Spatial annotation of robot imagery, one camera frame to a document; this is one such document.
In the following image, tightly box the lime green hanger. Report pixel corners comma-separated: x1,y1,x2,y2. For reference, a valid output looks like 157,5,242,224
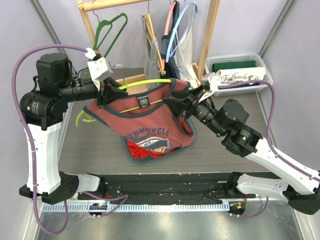
75,74,172,127

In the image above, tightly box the rust red printed tank top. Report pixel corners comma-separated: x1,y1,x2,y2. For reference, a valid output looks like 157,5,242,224
83,78,196,154

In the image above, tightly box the grey tank top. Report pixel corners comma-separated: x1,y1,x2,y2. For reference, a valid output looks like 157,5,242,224
142,21,161,80

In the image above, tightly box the dark green hanger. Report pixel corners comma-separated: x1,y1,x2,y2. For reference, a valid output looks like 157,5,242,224
93,11,129,58

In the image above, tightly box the yellow wooden hanger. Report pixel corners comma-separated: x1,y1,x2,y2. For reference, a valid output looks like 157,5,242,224
141,0,166,77

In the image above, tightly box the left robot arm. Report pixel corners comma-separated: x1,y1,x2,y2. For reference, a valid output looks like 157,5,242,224
19,53,128,205

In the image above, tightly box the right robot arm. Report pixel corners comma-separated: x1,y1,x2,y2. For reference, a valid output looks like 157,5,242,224
163,89,320,215

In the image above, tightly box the navy tank top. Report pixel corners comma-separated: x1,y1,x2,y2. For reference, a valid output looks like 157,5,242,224
160,2,181,79

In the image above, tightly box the white tank top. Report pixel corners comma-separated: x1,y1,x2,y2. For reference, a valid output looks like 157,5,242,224
174,15,200,89

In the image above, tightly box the pink hanger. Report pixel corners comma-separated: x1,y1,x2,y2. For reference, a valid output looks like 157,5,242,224
163,0,179,36

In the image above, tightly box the light blue hanger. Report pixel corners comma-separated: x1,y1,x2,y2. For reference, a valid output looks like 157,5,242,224
165,1,198,63

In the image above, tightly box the wooden clothes rack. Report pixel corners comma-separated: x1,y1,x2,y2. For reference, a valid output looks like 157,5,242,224
77,0,220,82

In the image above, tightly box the grey plastic basin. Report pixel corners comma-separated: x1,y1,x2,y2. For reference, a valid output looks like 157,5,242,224
120,118,198,165

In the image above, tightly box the white printed folded cloth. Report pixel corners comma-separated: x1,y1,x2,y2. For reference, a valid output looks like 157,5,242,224
216,66,266,85

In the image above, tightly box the green folded cloth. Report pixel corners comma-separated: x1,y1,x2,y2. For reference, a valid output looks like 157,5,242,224
211,60,256,76

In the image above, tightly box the navy folded cloth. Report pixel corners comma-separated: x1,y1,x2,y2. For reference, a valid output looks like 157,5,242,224
241,82,260,87

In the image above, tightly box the white plastic basket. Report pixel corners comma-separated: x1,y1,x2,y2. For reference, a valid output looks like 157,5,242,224
205,53,274,97

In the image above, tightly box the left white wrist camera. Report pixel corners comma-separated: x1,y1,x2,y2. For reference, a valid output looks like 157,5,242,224
85,47,113,90

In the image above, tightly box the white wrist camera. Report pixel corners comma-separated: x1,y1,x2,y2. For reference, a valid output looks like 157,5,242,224
199,72,221,102
85,47,113,90

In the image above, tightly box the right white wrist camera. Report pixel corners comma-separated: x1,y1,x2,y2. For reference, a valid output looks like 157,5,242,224
199,72,221,102

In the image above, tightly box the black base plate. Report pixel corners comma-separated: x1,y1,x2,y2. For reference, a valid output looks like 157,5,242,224
90,172,287,205

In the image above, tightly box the white slotted cable duct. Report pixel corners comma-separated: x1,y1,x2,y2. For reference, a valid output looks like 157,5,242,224
42,202,230,213

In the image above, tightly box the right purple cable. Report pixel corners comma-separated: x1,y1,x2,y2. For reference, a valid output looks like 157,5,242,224
217,79,320,220

